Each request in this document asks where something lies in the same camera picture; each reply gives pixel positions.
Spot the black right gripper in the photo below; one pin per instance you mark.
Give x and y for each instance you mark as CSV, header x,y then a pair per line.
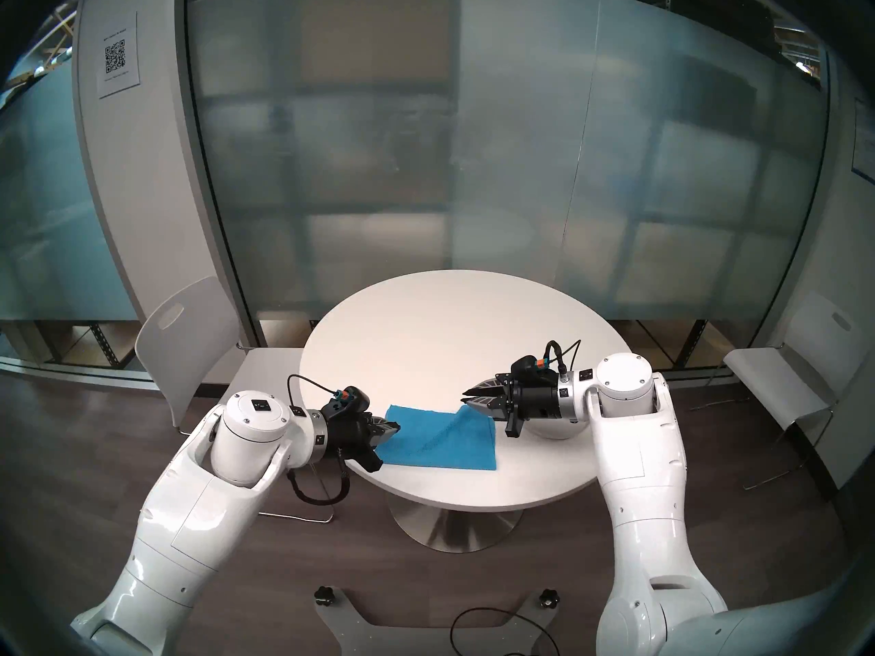
x,y
536,403

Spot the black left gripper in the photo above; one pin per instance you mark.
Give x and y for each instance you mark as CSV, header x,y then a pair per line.
x,y
352,436

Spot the blue cloth napkin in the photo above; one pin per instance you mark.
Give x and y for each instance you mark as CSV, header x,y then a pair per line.
x,y
437,443

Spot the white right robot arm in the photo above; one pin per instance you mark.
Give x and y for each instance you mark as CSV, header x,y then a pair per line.
x,y
642,490

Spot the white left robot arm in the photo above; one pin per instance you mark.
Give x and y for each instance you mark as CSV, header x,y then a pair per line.
x,y
205,511

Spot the grey round plate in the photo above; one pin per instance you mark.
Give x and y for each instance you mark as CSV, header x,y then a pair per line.
x,y
567,430

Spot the black star knob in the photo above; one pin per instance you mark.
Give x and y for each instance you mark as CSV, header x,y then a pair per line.
x,y
547,598
323,595

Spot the black shelving upright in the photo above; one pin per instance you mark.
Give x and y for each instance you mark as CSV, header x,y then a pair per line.
x,y
692,347
102,347

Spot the white plastic chair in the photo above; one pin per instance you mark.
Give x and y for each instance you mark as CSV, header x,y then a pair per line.
x,y
772,381
191,326

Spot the white QR code sign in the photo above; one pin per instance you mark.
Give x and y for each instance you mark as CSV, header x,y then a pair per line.
x,y
117,57

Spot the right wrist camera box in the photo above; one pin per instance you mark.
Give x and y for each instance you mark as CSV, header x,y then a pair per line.
x,y
528,369

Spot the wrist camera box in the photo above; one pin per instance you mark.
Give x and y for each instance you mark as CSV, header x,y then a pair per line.
x,y
528,369
352,398

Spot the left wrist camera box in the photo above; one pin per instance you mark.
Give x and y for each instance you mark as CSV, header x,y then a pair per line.
x,y
352,398

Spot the steel table pedestal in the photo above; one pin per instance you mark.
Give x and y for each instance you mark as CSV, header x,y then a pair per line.
x,y
444,531

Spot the grey metal robot base plate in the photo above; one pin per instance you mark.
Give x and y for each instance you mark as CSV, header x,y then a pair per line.
x,y
340,620

